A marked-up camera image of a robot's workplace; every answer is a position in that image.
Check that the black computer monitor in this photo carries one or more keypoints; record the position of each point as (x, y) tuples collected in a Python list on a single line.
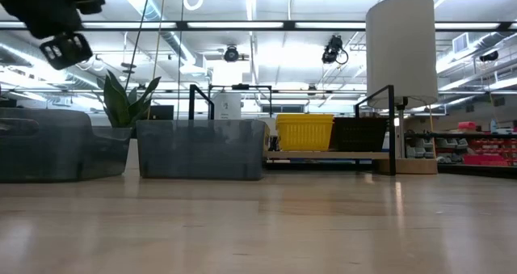
[(161, 112)]

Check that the white shade table lamp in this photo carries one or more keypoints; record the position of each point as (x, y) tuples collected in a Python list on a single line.
[(404, 43)]

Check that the black slotted plastic basket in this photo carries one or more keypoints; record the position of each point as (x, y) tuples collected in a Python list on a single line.
[(359, 119), (359, 123), (359, 138)]

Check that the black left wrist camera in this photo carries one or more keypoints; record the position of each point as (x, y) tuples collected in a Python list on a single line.
[(64, 51)]

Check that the round black ceiling camera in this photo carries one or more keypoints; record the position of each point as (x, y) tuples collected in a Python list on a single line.
[(231, 54)]

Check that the black overhead camera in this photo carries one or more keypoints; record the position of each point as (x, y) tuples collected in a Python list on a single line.
[(333, 49)]

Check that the grey translucent storage bin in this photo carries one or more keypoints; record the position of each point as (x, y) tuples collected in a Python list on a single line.
[(52, 153), (202, 148), (113, 153)]

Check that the black rig frame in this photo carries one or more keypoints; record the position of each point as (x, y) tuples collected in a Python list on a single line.
[(182, 25)]

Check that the black-framed wooden shelf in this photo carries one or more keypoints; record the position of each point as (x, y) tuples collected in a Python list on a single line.
[(323, 155)]

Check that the potted green snake plant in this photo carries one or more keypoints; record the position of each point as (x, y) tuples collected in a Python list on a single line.
[(121, 104)]

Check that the red bin storage rack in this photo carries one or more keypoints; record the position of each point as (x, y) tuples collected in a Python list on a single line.
[(484, 158)]

